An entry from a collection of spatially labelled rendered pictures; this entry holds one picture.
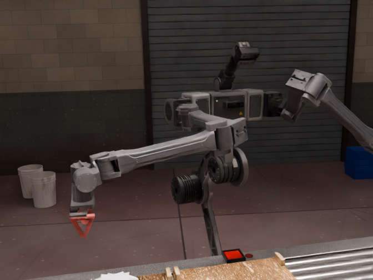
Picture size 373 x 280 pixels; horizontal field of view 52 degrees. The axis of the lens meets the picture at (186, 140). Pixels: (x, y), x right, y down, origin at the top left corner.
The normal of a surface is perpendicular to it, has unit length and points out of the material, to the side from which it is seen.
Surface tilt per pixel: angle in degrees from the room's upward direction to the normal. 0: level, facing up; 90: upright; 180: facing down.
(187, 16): 90
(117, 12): 90
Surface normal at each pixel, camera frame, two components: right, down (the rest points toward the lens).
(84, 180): 0.40, 0.18
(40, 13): 0.07, 0.21
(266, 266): -0.03, -0.98
